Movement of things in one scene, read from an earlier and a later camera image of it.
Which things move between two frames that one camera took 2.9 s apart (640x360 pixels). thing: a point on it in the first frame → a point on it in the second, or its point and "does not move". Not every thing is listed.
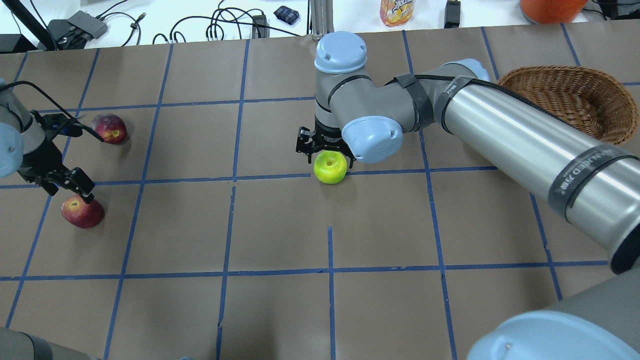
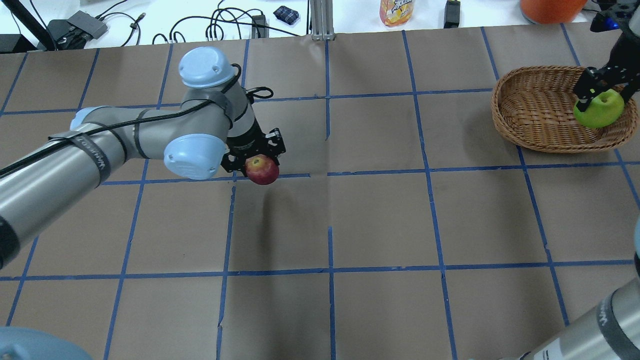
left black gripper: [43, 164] → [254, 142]
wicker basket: [593, 102] does not move
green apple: [330, 167] → [605, 109]
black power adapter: [452, 14] does not move
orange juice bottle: [394, 12] does not move
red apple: [79, 213] → [261, 169]
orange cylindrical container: [551, 12] does not move
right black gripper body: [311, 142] → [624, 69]
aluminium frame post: [322, 18] does not move
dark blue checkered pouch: [287, 15] does not move
